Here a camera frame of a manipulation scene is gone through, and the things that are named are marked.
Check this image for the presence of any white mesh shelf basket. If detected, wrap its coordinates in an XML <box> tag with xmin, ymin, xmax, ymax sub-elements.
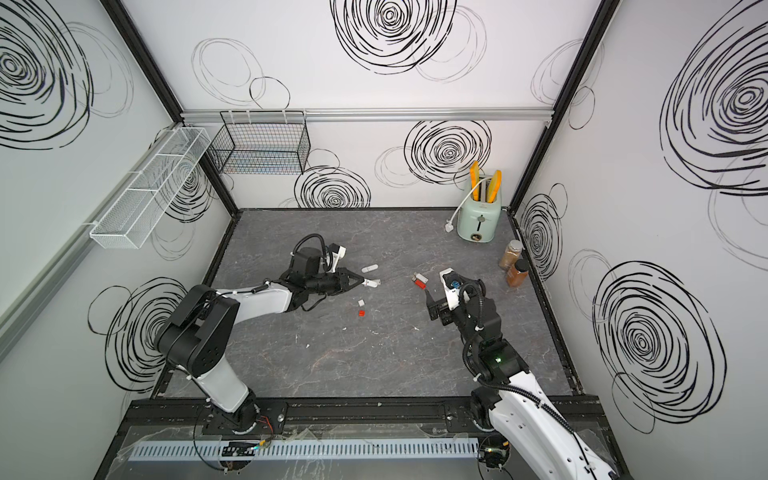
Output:
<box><xmin>89</xmin><ymin>127</ymin><xmax>210</xmax><ymax>249</ymax></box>

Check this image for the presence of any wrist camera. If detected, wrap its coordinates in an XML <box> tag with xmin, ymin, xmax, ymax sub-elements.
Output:
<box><xmin>327</xmin><ymin>243</ymin><xmax>346</xmax><ymax>273</ymax></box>
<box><xmin>440</xmin><ymin>268</ymin><xmax>464</xmax><ymax>310</ymax></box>

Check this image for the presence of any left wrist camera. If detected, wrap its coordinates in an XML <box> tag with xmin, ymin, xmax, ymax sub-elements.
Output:
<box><xmin>327</xmin><ymin>243</ymin><xmax>346</xmax><ymax>273</ymax></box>

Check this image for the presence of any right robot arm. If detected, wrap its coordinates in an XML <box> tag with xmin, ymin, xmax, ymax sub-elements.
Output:
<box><xmin>425</xmin><ymin>278</ymin><xmax>620</xmax><ymax>479</ymax></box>

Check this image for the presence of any black wire basket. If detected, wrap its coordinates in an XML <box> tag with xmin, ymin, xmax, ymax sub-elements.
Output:
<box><xmin>208</xmin><ymin>110</ymin><xmax>311</xmax><ymax>175</ymax></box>

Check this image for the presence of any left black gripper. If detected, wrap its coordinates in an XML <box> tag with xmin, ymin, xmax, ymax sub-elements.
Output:
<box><xmin>307</xmin><ymin>268</ymin><xmax>365</xmax><ymax>296</ymax></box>

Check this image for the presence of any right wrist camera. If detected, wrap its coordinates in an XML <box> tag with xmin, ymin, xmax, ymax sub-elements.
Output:
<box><xmin>440</xmin><ymin>268</ymin><xmax>464</xmax><ymax>310</ymax></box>

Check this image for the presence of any mint green toaster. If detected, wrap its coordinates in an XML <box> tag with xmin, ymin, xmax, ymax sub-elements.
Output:
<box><xmin>456</xmin><ymin>176</ymin><xmax>502</xmax><ymax>243</ymax></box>

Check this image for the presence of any spice jar silver lid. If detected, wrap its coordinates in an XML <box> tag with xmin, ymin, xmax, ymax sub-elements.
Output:
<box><xmin>499</xmin><ymin>239</ymin><xmax>523</xmax><ymax>270</ymax></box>

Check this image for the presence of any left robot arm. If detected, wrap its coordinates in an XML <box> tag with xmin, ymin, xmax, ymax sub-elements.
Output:
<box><xmin>154</xmin><ymin>233</ymin><xmax>379</xmax><ymax>435</ymax></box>

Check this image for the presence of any spice jar black lid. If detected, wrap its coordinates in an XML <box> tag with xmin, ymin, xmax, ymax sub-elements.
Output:
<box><xmin>505</xmin><ymin>258</ymin><xmax>530</xmax><ymax>288</ymax></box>

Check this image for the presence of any grey slotted cable duct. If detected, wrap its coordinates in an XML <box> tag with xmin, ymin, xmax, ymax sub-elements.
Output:
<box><xmin>128</xmin><ymin>438</ymin><xmax>479</xmax><ymax>463</ymax></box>

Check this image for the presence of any white toaster power cord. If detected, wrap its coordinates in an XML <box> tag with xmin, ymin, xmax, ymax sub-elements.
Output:
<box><xmin>444</xmin><ymin>178</ymin><xmax>483</xmax><ymax>233</ymax></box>

